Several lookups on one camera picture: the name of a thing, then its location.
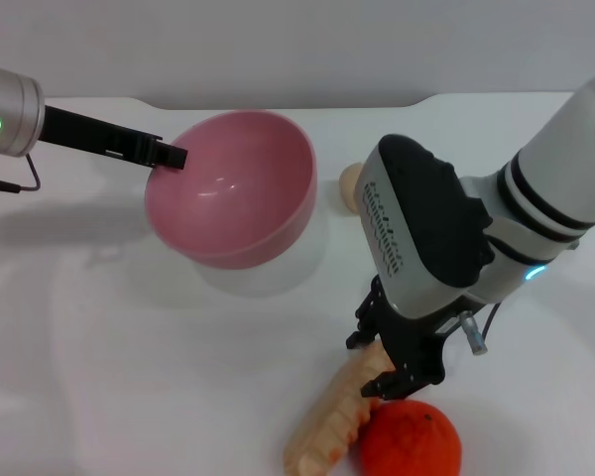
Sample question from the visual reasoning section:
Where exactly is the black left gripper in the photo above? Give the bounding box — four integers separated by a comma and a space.
38, 104, 188, 172

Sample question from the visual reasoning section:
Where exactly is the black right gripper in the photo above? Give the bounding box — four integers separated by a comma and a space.
345, 275, 462, 402

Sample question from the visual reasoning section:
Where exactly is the orange striped bread roll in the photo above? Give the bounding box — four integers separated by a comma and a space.
283, 341, 396, 476

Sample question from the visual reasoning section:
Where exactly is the pink plastic bowl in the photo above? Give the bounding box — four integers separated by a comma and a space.
144, 109, 319, 271

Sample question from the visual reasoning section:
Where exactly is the orange tangerine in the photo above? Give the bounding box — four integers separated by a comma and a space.
359, 400, 464, 476

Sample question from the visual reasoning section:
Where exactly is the beige round bun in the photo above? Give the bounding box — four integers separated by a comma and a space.
338, 163, 366, 218

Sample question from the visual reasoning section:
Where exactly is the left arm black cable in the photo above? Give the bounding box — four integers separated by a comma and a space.
0, 153, 42, 195

